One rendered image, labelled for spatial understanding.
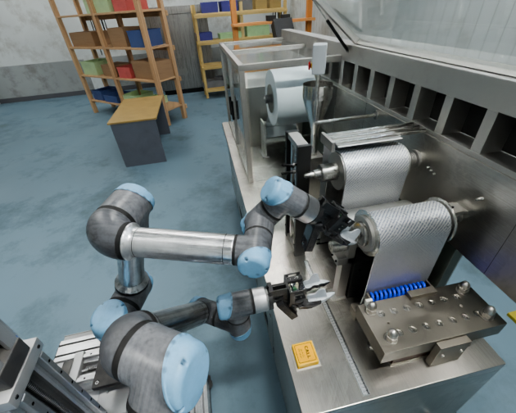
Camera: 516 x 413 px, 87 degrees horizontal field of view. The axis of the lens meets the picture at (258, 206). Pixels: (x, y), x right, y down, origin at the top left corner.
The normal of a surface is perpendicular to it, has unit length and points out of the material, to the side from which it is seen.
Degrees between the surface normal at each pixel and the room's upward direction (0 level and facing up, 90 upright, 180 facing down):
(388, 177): 92
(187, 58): 90
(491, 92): 90
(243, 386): 0
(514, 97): 90
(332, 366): 0
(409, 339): 0
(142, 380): 48
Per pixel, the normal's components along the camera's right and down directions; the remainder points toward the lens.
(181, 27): 0.22, 0.57
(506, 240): -0.98, 0.16
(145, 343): -0.08, -0.77
